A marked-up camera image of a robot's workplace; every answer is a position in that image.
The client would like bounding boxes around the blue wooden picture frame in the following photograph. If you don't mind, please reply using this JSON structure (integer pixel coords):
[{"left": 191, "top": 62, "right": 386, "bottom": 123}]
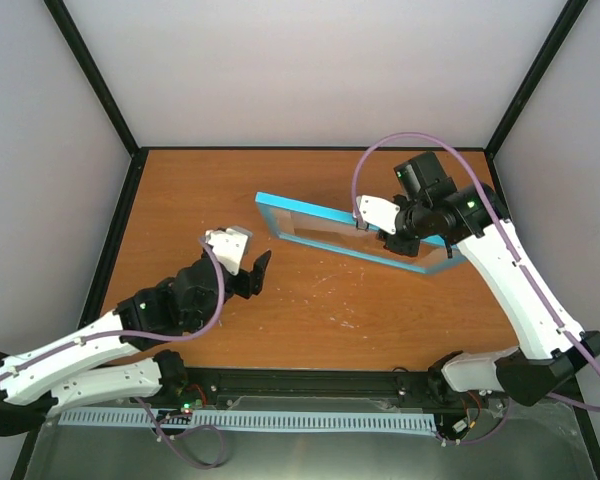
[{"left": 255, "top": 192, "right": 466, "bottom": 275}]

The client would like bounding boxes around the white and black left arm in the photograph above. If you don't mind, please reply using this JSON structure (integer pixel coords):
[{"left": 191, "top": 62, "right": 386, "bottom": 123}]
[{"left": 0, "top": 250, "right": 272, "bottom": 437}]

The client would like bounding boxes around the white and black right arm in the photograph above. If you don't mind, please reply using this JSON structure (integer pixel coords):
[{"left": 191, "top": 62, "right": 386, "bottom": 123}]
[{"left": 356, "top": 152, "right": 600, "bottom": 406}]

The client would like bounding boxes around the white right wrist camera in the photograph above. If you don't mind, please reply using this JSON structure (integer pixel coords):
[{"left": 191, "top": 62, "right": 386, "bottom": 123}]
[{"left": 354, "top": 195, "right": 400, "bottom": 235}]

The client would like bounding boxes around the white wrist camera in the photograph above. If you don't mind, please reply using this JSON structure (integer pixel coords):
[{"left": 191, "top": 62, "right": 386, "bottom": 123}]
[
  {"left": 354, "top": 195, "right": 400, "bottom": 235},
  {"left": 203, "top": 225, "right": 253, "bottom": 276}
]

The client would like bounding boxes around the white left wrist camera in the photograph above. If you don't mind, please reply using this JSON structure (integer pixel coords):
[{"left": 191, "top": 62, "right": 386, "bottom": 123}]
[{"left": 203, "top": 225, "right": 253, "bottom": 276}]

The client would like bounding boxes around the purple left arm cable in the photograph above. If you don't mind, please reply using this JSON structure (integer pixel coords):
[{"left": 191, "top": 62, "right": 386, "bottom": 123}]
[{"left": 0, "top": 237, "right": 228, "bottom": 470}]

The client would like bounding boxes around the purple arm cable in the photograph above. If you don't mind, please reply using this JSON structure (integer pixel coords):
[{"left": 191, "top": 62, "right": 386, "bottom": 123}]
[
  {"left": 0, "top": 237, "right": 228, "bottom": 470},
  {"left": 350, "top": 132, "right": 600, "bottom": 447}
]

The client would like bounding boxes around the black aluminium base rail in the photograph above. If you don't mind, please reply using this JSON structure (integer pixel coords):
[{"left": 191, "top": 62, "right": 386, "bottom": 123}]
[{"left": 46, "top": 364, "right": 578, "bottom": 413}]

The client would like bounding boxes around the light blue slotted cable duct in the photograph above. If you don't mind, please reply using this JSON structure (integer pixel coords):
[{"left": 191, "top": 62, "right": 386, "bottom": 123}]
[{"left": 58, "top": 407, "right": 436, "bottom": 436}]

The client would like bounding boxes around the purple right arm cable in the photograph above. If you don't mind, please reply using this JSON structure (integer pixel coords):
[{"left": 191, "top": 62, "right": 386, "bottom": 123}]
[{"left": 350, "top": 132, "right": 600, "bottom": 447}]

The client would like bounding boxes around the black enclosure frame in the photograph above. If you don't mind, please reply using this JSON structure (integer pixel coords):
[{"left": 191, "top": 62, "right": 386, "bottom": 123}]
[{"left": 9, "top": 0, "right": 600, "bottom": 480}]

